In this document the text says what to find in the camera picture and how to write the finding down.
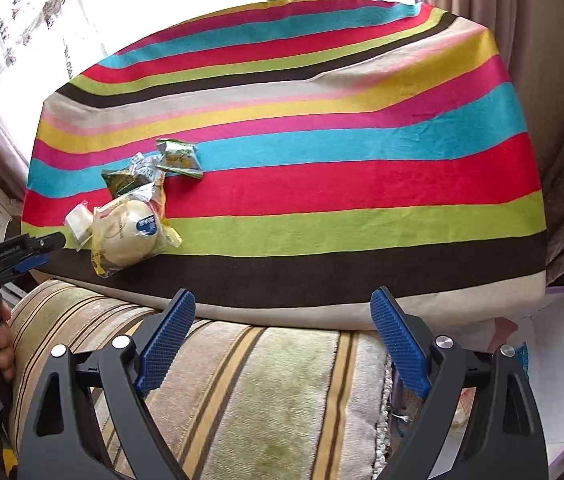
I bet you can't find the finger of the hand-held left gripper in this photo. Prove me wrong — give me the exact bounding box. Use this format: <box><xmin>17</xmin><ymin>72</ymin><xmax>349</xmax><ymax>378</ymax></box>
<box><xmin>23</xmin><ymin>232</ymin><xmax>69</xmax><ymax>257</ymax></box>
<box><xmin>15</xmin><ymin>253</ymin><xmax>52</xmax><ymax>273</ymax></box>

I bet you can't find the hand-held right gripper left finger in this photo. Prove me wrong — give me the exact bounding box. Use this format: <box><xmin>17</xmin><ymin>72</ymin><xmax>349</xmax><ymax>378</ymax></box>
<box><xmin>17</xmin><ymin>287</ymin><xmax>198</xmax><ymax>480</ymax></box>

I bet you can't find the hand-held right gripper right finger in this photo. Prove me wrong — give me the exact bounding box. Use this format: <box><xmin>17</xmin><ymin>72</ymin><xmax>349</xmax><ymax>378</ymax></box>
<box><xmin>369</xmin><ymin>286</ymin><xmax>549</xmax><ymax>480</ymax></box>

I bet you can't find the small pale pink cake packet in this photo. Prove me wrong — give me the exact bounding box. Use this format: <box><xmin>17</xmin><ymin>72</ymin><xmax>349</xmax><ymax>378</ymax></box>
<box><xmin>64</xmin><ymin>200</ymin><xmax>96</xmax><ymax>252</ymax></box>

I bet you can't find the round bun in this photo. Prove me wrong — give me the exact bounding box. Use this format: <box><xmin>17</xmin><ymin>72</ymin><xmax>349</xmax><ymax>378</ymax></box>
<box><xmin>91</xmin><ymin>182</ymin><xmax>183</xmax><ymax>279</ymax></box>

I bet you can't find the white fabric bin purple rim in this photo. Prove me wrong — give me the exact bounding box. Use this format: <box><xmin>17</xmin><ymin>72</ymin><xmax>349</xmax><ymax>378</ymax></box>
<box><xmin>454</xmin><ymin>284</ymin><xmax>564</xmax><ymax>480</ymax></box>

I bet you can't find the white slatted chair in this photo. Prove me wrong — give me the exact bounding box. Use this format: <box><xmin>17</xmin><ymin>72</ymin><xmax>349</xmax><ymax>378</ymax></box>
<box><xmin>1</xmin><ymin>279</ymin><xmax>30</xmax><ymax>308</ymax></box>

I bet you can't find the striped sofa cushion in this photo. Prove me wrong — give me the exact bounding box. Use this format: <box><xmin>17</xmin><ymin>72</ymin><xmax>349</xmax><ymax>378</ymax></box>
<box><xmin>9</xmin><ymin>279</ymin><xmax>399</xmax><ymax>480</ymax></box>

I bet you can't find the dark green snack packet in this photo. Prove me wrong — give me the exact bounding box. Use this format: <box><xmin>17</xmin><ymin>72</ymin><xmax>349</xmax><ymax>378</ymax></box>
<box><xmin>101</xmin><ymin>167</ymin><xmax>139</xmax><ymax>199</ymax></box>

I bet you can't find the small white grey snack packet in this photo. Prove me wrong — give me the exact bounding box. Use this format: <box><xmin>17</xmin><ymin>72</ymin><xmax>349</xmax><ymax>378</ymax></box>
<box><xmin>129</xmin><ymin>152</ymin><xmax>169</xmax><ymax>184</ymax></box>

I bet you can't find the white green snack packet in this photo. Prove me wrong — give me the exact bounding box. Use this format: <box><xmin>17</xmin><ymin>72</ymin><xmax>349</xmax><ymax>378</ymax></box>
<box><xmin>154</xmin><ymin>137</ymin><xmax>206</xmax><ymax>181</ymax></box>

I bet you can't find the striped colourful blanket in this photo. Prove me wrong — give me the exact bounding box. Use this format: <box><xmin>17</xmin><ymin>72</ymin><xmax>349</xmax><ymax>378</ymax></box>
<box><xmin>21</xmin><ymin>0</ymin><xmax>549</xmax><ymax>332</ymax></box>

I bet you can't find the floral lace curtain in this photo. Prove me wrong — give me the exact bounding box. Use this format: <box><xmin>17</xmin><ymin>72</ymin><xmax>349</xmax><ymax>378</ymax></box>
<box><xmin>0</xmin><ymin>0</ymin><xmax>93</xmax><ymax>91</ymax></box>

